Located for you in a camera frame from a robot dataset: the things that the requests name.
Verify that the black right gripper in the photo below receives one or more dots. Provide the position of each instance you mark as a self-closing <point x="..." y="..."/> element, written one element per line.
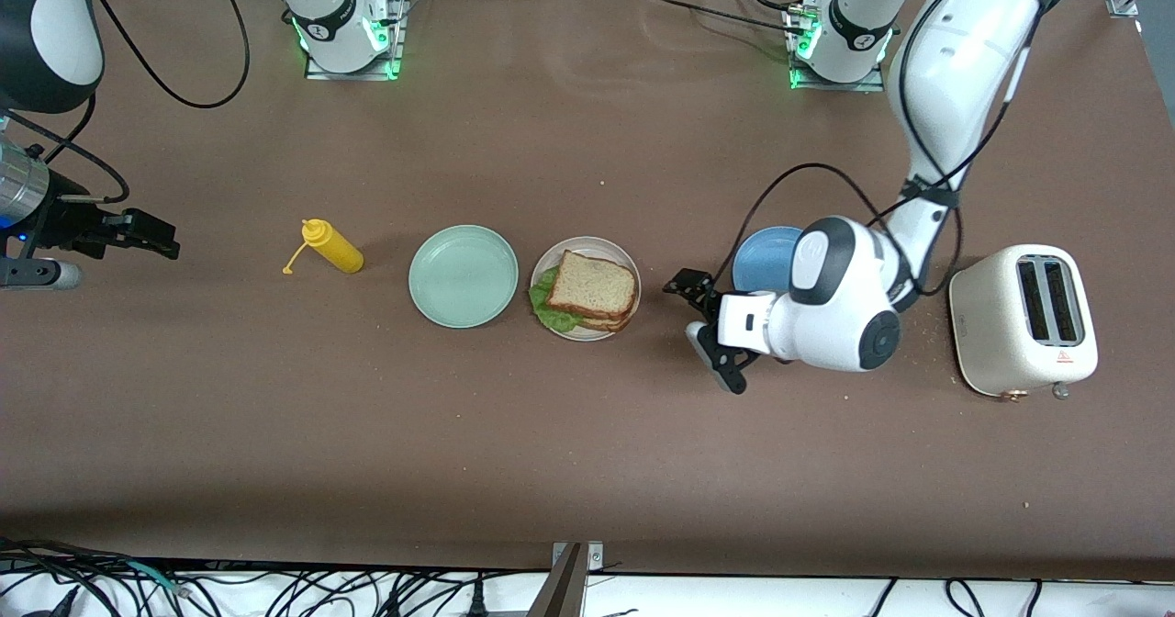
<point x="66" y="219"/>

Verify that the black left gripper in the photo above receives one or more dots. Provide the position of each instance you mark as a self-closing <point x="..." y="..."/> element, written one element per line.
<point x="705" y="302"/>

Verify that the brown bread slice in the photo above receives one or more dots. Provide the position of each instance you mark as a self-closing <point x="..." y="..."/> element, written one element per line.
<point x="592" y="284"/>
<point x="615" y="323"/>

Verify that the green lettuce leaf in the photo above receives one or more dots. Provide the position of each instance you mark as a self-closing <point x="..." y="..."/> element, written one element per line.
<point x="555" y="319"/>

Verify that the yellow mustard squeeze bottle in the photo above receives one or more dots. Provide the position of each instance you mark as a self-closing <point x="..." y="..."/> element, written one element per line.
<point x="340" y="254"/>

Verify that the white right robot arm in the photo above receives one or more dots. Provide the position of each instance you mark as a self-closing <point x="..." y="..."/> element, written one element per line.
<point x="69" y="20"/>

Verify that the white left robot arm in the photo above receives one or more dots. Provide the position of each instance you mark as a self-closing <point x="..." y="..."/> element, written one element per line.
<point x="964" y="48"/>

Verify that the blue round plate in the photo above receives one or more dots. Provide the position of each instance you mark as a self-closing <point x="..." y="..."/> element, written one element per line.
<point x="762" y="263"/>

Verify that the beige round plate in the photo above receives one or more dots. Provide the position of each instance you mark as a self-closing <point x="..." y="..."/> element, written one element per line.
<point x="587" y="244"/>

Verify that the mint green round plate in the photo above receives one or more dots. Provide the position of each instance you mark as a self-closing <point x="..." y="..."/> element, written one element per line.
<point x="464" y="275"/>

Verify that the white two-slot toaster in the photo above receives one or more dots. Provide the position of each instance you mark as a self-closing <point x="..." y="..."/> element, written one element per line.
<point x="991" y="323"/>

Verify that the black power plug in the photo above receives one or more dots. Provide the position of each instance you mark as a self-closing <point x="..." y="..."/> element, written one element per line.
<point x="477" y="599"/>

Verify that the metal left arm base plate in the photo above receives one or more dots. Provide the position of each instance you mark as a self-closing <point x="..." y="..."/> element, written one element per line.
<point x="863" y="86"/>

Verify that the metal table edge bracket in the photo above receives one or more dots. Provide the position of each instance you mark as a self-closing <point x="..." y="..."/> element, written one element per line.
<point x="565" y="589"/>

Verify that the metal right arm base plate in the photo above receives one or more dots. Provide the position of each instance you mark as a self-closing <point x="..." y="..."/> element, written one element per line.
<point x="400" y="29"/>

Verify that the aluminium corner bracket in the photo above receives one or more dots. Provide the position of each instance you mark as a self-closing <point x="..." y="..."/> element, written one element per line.
<point x="1122" y="4"/>

